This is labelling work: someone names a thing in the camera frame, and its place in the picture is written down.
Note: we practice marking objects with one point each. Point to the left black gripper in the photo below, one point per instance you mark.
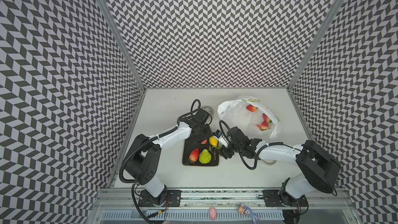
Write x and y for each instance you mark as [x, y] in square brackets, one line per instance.
[210, 134]

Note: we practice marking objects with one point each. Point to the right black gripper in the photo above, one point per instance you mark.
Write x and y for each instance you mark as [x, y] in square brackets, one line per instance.
[227, 149]

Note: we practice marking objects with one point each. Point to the yellow fake lemon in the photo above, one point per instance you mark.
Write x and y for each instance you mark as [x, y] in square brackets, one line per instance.
[213, 142]

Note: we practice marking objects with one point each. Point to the fake leafy twig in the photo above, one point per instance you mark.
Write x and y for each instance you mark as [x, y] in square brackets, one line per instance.
[214, 150]

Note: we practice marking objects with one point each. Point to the red fake strawberry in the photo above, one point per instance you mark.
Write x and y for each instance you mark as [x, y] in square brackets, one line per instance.
[194, 155]

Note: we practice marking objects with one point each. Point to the green fake fruit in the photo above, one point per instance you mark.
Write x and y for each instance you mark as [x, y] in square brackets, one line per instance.
[205, 157]

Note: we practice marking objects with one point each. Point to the white plastic bag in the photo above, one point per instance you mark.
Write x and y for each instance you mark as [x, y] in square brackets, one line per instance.
[235, 114]

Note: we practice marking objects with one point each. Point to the red fake apple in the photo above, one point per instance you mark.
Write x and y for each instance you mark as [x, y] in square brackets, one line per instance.
[251, 108]

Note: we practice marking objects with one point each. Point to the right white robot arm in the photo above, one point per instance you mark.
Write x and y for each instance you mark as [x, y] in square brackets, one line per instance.
[319, 170]

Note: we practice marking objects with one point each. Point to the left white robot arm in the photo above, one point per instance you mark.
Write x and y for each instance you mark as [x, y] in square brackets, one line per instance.
[141, 161]

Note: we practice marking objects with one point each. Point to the red fake fruit in bag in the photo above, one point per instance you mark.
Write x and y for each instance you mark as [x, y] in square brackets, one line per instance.
[265, 124]

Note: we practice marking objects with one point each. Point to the black square mat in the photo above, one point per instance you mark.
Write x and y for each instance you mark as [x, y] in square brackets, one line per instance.
[189, 147]

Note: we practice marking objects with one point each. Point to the beige masking tape roll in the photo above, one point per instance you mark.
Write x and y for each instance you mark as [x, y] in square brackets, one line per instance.
[268, 162]

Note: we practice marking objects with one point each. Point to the purple toy figure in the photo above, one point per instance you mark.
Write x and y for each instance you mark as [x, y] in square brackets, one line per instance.
[246, 211]

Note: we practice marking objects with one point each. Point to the pink toy figure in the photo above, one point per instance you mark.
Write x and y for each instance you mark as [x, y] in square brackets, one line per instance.
[212, 213]

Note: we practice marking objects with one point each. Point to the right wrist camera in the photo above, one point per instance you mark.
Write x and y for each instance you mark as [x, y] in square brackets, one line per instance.
[219, 134]

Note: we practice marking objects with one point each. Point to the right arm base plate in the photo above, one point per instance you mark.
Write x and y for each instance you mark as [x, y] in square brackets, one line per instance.
[272, 198]

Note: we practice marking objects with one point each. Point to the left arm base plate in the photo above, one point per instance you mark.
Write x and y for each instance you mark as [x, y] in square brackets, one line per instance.
[170, 198]

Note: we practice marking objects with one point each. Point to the aluminium front rail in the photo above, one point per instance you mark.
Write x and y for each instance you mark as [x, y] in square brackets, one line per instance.
[230, 197]

